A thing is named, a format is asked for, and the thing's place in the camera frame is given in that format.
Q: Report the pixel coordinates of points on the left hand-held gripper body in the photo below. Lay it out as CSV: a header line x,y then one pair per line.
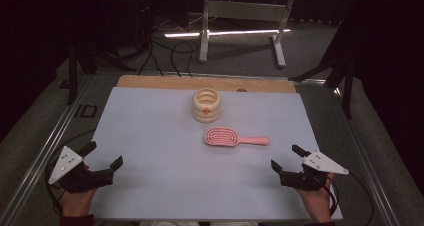
x,y
65,164

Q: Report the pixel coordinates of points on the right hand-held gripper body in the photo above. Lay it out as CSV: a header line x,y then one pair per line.
x,y
325,165

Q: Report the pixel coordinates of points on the pink hairbrush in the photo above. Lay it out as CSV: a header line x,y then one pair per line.
x,y
221,136

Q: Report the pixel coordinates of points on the cream ribbed cup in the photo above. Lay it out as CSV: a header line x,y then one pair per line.
x,y
206,114

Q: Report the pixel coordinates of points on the person's right hand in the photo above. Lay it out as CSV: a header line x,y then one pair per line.
x,y
318,204

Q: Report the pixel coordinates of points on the person's left hand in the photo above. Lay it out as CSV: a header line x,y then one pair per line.
x,y
77,203

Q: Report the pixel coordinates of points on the white table mat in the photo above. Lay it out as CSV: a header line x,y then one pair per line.
x,y
166,172

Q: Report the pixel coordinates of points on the black tripod stand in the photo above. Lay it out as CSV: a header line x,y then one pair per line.
x,y
72,72
347,92

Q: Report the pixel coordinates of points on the white light strip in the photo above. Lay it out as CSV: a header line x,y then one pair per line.
x,y
233,32

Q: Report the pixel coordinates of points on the white metal stand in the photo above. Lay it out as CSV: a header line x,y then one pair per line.
x,y
245,11

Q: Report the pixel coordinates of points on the aluminium frame rail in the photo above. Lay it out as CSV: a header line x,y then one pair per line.
x,y
366,166
40,156

